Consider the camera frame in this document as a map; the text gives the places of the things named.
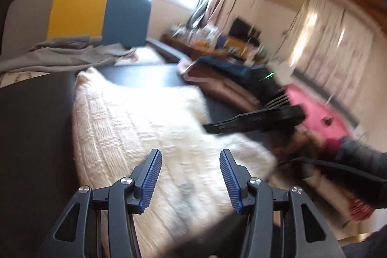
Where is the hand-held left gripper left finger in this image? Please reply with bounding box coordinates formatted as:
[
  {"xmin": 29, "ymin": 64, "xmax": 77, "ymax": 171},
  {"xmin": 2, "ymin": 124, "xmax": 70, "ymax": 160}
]
[{"xmin": 38, "ymin": 148, "xmax": 162, "ymax": 258}]

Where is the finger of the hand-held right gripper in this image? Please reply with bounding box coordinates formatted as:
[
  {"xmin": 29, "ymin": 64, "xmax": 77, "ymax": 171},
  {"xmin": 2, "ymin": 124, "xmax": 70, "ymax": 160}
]
[
  {"xmin": 231, "ymin": 105, "xmax": 305, "ymax": 125},
  {"xmin": 203, "ymin": 119, "xmax": 303, "ymax": 135}
]

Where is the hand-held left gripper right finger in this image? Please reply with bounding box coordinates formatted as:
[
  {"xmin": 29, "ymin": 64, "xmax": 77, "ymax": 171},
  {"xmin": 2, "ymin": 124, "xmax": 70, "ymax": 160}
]
[{"xmin": 219, "ymin": 149, "xmax": 347, "ymax": 258}]

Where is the cream knit sweater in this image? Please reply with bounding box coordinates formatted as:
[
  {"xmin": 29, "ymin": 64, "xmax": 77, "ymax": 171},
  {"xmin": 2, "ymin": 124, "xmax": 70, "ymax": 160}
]
[{"xmin": 71, "ymin": 66, "xmax": 277, "ymax": 258}]

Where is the person's right forearm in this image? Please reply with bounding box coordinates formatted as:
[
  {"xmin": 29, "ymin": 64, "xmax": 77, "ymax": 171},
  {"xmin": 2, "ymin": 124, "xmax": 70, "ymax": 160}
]
[{"xmin": 325, "ymin": 137, "xmax": 387, "ymax": 207}]

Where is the person's right hand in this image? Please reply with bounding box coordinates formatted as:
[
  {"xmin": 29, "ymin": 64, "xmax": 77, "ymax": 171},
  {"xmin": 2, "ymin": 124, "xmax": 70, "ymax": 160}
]
[{"xmin": 287, "ymin": 131, "xmax": 328, "ymax": 162}]

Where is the pink brown folded garment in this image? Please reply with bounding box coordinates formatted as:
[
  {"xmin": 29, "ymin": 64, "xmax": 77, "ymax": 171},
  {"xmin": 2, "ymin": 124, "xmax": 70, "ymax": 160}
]
[{"xmin": 177, "ymin": 59, "xmax": 263, "ymax": 113}]

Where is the wooden desk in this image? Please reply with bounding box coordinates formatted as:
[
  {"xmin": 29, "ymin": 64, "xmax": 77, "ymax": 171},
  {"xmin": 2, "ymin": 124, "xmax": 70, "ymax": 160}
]
[{"xmin": 160, "ymin": 25, "xmax": 273, "ymax": 65}]

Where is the black monitor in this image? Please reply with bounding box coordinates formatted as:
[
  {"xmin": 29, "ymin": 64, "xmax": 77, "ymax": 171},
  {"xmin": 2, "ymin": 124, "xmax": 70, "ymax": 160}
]
[{"xmin": 229, "ymin": 18, "xmax": 262, "ymax": 41}]

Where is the white sheer curtain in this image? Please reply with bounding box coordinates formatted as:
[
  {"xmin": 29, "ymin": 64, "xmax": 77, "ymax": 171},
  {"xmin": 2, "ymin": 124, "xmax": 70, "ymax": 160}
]
[{"xmin": 287, "ymin": 0, "xmax": 387, "ymax": 132}]

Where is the cluster of small bottles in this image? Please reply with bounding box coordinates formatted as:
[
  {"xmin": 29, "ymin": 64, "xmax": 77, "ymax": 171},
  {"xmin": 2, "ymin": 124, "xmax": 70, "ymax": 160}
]
[{"xmin": 171, "ymin": 24, "xmax": 230, "ymax": 48}]

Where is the white printed cloth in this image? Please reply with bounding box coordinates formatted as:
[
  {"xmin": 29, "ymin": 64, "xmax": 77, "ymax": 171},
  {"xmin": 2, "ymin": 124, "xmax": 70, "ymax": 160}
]
[{"xmin": 116, "ymin": 48, "xmax": 162, "ymax": 66}]

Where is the person's red knit garment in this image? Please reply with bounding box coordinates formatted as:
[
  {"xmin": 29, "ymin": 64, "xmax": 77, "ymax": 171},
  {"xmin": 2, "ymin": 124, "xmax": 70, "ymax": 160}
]
[{"xmin": 346, "ymin": 197, "xmax": 375, "ymax": 223}]

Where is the person's dark coat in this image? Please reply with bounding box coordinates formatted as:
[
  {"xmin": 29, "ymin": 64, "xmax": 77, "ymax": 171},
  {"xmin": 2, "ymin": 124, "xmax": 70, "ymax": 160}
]
[{"xmin": 342, "ymin": 231, "xmax": 387, "ymax": 258}]

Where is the grey cloth garment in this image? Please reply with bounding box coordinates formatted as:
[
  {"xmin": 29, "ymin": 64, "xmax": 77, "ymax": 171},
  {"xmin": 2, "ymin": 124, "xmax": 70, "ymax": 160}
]
[{"xmin": 0, "ymin": 34, "xmax": 134, "ymax": 74}]

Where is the grey yellow blue chair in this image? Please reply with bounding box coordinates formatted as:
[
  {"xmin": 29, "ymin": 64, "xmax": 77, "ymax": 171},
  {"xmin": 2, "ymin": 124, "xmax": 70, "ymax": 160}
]
[{"xmin": 0, "ymin": 0, "xmax": 152, "ymax": 57}]

